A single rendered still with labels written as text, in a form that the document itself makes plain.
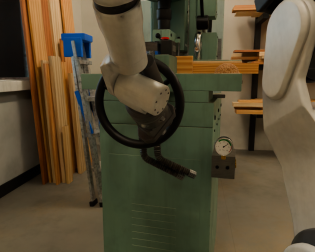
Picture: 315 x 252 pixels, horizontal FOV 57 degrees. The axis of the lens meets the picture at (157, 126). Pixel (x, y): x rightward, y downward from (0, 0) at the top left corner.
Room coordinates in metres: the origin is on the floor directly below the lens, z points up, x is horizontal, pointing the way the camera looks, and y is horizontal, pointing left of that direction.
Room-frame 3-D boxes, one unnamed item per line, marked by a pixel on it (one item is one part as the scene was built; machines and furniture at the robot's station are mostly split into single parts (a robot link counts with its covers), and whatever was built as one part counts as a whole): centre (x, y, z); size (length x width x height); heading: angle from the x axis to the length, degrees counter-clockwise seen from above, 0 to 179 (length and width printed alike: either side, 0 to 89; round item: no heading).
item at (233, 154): (1.02, -0.24, 0.58); 0.12 x 0.08 x 0.08; 165
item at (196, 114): (1.35, -0.06, 0.76); 0.57 x 0.45 x 0.09; 165
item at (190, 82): (1.12, -0.01, 0.87); 0.61 x 0.30 x 0.06; 75
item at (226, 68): (1.08, -0.25, 0.92); 0.14 x 0.09 x 0.04; 165
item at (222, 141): (0.96, -0.22, 0.65); 0.06 x 0.04 x 0.08; 75
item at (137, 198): (1.34, -0.06, 0.35); 0.58 x 0.45 x 0.71; 165
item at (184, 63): (1.15, -0.04, 0.93); 0.19 x 0.02 x 0.07; 75
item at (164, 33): (1.25, -0.03, 1.03); 0.14 x 0.07 x 0.09; 165
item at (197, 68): (1.20, -0.12, 0.92); 0.56 x 0.02 x 0.04; 75
